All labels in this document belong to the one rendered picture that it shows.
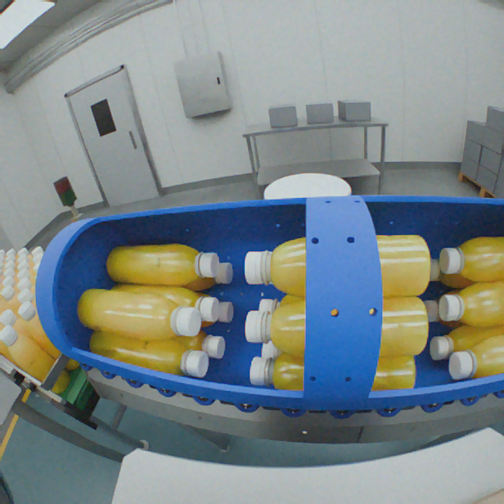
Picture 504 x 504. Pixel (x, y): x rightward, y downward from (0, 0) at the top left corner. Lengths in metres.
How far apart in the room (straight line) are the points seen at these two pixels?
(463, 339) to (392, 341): 0.20
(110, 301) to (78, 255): 0.14
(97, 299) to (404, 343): 0.41
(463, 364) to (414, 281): 0.16
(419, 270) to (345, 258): 0.10
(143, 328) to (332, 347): 0.24
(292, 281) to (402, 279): 0.12
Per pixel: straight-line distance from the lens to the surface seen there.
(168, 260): 0.40
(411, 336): 0.29
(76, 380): 0.72
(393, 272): 0.28
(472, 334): 0.47
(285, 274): 0.27
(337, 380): 0.24
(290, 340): 0.28
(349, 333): 0.22
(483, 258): 0.42
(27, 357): 0.65
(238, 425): 0.51
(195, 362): 0.37
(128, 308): 0.37
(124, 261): 0.46
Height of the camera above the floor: 1.36
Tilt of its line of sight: 36 degrees down
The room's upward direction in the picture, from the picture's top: 12 degrees counter-clockwise
